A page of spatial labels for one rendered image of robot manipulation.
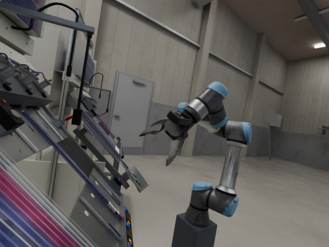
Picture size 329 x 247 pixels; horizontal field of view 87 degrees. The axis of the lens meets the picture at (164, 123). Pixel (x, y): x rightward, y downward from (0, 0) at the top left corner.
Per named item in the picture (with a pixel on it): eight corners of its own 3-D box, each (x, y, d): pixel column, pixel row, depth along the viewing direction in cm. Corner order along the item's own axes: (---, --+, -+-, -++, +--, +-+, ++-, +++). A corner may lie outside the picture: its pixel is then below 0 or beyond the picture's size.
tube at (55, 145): (120, 217, 67) (122, 215, 67) (120, 219, 66) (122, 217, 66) (23, 112, 57) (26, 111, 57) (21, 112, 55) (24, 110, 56)
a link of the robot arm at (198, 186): (195, 197, 115) (198, 177, 115) (214, 206, 107) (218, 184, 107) (186, 202, 105) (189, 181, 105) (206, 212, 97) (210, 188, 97)
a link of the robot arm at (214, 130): (214, 119, 119) (178, 95, 81) (230, 122, 113) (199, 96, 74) (210, 136, 118) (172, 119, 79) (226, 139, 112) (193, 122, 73)
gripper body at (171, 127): (177, 147, 65) (200, 126, 67) (175, 140, 57) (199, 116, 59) (164, 134, 68) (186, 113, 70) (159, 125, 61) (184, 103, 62)
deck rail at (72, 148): (112, 202, 86) (122, 194, 87) (112, 205, 84) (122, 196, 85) (4, 82, 72) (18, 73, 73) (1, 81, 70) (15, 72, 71)
